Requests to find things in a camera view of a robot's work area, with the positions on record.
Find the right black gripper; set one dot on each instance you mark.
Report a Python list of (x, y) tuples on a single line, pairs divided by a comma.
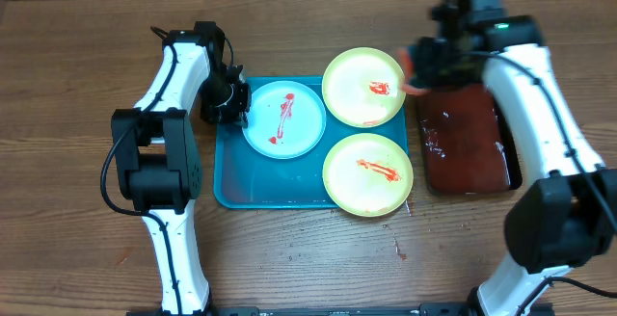
[(424, 72)]

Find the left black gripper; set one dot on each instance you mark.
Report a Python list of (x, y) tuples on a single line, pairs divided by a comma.
[(235, 115)]

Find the dark sponge with red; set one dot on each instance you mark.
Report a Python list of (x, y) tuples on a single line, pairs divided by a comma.
[(407, 65)]

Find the light blue plate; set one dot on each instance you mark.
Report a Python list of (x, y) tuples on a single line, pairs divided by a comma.
[(286, 120)]

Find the yellow-green plate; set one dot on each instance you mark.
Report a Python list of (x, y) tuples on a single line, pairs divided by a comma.
[(361, 87), (368, 175)]

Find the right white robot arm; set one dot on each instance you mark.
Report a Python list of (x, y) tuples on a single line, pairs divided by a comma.
[(567, 215)]

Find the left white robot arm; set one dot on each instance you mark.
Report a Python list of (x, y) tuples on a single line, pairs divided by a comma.
[(153, 169)]

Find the teal plastic tray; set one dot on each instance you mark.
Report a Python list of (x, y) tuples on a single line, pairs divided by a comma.
[(244, 178)]

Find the dark red black-rimmed tray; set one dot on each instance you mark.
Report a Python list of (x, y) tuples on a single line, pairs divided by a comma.
[(466, 144)]

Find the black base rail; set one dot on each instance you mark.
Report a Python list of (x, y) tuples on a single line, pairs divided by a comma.
[(425, 309)]

